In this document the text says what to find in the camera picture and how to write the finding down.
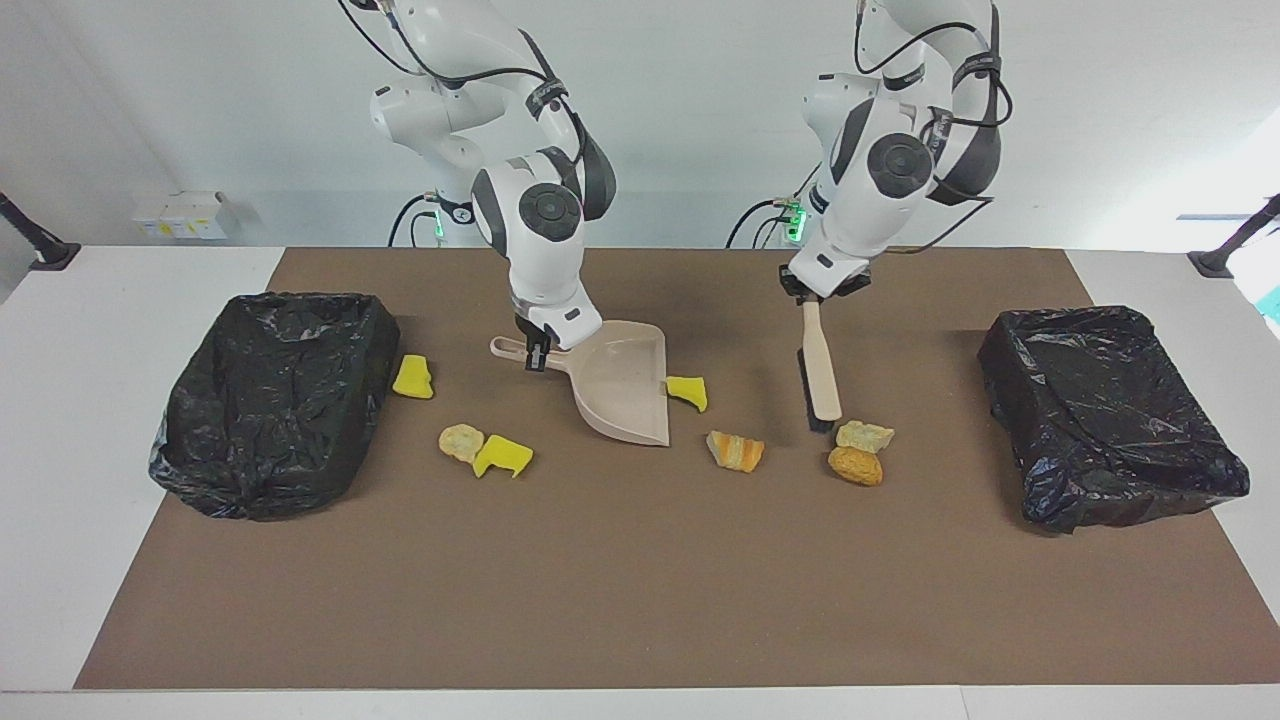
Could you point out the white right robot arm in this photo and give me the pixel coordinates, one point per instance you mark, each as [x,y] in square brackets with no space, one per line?
[500,100]

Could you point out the pale cracker chunk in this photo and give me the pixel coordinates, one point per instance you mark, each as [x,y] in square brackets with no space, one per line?
[866,436]

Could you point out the beige plastic dustpan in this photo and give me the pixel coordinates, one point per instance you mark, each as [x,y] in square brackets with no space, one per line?
[620,390]

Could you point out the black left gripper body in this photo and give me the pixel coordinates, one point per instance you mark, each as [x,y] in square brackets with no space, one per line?
[792,285]

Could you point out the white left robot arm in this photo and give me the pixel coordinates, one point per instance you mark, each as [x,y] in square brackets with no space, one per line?
[900,150]

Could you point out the notched yellow sponge piece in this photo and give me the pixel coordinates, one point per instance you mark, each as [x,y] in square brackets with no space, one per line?
[505,457]

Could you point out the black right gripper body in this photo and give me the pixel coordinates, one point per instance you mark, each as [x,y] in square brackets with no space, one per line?
[528,334]

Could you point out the black bag lined bin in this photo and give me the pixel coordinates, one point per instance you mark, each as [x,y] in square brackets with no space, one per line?
[1100,420]
[270,400]

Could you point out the striped orange bread piece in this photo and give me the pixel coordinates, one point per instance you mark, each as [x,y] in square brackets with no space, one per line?
[735,451]

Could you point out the beige hand brush black bristles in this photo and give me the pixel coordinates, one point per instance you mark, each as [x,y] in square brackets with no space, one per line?
[822,370]

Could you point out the brown bread roll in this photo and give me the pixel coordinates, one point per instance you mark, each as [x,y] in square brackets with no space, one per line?
[855,467]

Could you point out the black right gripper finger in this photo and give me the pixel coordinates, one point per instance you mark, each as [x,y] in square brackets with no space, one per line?
[538,358]

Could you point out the brown table mat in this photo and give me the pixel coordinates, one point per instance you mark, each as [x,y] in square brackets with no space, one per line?
[600,620]

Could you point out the pale bread chunk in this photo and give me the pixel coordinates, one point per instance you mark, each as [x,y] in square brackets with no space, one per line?
[460,442]

